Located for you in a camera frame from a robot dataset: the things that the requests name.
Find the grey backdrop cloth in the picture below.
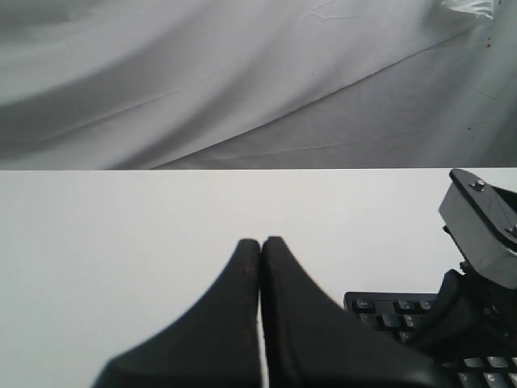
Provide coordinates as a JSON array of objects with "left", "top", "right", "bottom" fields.
[{"left": 1, "top": 1, "right": 516, "bottom": 170}]

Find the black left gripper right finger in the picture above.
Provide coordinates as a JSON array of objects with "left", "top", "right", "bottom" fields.
[{"left": 261, "top": 237, "right": 444, "bottom": 387}]

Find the black acer keyboard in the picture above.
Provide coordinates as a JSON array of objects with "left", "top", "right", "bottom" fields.
[{"left": 343, "top": 292, "right": 516, "bottom": 387}]

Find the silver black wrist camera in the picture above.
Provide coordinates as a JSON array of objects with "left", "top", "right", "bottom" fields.
[{"left": 439, "top": 169, "right": 516, "bottom": 289}]

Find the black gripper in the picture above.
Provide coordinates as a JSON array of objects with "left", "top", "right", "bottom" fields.
[{"left": 411, "top": 270, "right": 516, "bottom": 360}]

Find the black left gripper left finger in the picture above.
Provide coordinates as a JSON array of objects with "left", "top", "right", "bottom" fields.
[{"left": 94, "top": 239, "right": 262, "bottom": 387}]

